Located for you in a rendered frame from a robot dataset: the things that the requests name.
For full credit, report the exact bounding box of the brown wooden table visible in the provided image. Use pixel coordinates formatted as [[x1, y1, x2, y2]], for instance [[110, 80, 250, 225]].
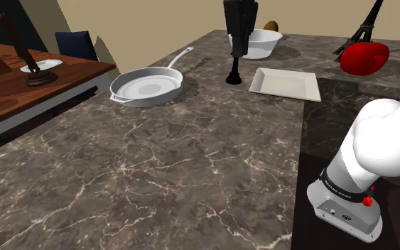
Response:
[[0, 0, 117, 146]]

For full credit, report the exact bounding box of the dark blue chair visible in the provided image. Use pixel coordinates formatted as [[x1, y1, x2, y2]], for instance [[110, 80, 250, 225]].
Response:
[[54, 31, 99, 63]]

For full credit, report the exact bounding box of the black slender flared-base object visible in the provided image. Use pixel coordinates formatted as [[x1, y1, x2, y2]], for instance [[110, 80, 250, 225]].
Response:
[[225, 56, 243, 85]]

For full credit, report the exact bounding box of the white bowl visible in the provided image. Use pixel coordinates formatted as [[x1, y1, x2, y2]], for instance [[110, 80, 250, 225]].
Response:
[[228, 28, 284, 60]]

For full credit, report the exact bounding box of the white frying pan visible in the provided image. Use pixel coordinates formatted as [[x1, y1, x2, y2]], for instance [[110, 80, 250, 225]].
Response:
[[109, 46, 195, 109]]

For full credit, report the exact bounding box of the red apple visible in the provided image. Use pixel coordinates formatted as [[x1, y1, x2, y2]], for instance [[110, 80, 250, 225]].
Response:
[[340, 42, 391, 77]]

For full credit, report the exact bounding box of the dark tower figure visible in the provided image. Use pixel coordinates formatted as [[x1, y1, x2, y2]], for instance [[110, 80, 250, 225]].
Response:
[[332, 0, 384, 63]]

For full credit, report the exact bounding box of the white square plate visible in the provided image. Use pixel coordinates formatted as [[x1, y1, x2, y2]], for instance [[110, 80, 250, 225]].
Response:
[[248, 67, 322, 103]]

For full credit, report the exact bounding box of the dark robot stand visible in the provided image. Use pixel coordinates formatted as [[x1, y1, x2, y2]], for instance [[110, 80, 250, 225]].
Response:
[[291, 152, 400, 250]]

